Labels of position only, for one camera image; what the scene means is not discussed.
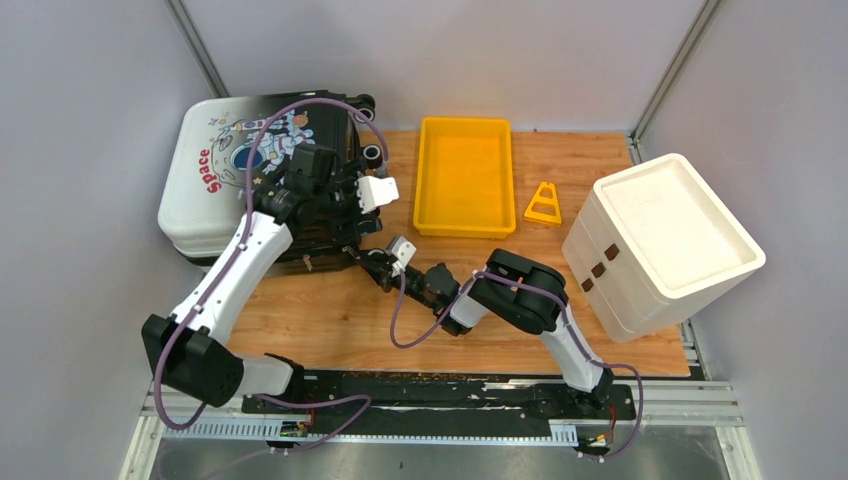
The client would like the yellow plastic tray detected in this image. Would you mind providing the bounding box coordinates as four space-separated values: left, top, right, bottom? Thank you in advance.
412 116 516 239

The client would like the white drawer cabinet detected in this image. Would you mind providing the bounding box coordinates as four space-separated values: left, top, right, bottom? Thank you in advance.
562 153 766 343

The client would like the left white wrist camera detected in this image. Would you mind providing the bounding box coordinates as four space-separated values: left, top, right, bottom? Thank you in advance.
356 176 399 214

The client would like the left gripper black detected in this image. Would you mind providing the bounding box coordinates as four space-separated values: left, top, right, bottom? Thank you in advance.
313 159 383 243

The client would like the black white space suitcase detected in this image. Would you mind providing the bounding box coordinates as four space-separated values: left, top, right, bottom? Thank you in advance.
158 90 382 271

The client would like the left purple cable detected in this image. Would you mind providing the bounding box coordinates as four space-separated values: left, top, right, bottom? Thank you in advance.
152 97 391 432

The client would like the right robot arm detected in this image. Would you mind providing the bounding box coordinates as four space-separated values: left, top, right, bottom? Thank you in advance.
346 240 614 418

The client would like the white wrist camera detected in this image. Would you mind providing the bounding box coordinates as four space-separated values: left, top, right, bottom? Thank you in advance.
387 235 417 276
356 176 399 214

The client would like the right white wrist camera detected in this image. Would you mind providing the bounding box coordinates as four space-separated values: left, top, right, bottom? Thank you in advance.
387 235 417 276

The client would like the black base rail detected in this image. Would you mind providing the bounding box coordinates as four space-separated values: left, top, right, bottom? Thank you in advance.
241 369 637 439

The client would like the yellow triangular bracket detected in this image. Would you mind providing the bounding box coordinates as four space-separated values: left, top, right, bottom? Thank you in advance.
522 182 562 227

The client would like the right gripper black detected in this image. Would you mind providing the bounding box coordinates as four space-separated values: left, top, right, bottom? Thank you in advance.
360 251 440 310

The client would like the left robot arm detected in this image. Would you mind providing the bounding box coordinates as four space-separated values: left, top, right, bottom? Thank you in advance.
142 144 399 413

